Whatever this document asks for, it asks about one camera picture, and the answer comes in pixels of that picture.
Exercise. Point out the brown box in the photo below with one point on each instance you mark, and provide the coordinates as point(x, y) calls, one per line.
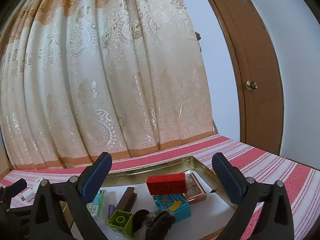
point(127, 198)

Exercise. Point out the green printed packet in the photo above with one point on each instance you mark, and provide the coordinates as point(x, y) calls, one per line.
point(97, 202)

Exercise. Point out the small white box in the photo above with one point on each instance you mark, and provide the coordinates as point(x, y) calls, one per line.
point(38, 183)

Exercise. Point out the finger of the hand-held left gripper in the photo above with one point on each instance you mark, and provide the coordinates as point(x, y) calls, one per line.
point(16, 187)

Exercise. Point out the dark wall hook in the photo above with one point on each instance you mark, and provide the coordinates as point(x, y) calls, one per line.
point(198, 37)

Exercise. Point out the cream floral curtain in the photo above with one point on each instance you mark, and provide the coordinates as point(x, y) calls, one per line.
point(100, 80)

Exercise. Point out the white tube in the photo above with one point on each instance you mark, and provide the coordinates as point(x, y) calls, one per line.
point(28, 195)

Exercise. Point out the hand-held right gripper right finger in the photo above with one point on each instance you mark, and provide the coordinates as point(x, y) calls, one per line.
point(227, 176)

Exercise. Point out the green toy block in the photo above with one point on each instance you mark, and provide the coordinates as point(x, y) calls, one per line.
point(120, 221)

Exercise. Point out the dark round furry item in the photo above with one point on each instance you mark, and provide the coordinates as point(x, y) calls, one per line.
point(155, 223)

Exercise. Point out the gold metal tin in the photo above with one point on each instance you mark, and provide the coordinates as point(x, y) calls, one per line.
point(155, 170)

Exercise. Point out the red toy block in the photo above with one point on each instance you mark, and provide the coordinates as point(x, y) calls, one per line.
point(166, 183)

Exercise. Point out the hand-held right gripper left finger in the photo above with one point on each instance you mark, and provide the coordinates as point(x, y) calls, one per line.
point(98, 173)

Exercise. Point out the brass door knob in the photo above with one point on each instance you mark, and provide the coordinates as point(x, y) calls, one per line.
point(251, 85)

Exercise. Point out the blue toy block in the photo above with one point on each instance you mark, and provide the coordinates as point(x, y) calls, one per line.
point(175, 207)

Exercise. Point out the brown wooden door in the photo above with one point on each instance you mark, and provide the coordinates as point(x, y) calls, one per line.
point(250, 42)

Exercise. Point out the purple box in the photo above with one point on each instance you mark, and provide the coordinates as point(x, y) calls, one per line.
point(111, 211)

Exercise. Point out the rose clear compact case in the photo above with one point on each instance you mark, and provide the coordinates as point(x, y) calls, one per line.
point(196, 187)

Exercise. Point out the white paper liner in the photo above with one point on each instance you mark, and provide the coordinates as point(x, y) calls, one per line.
point(210, 211)

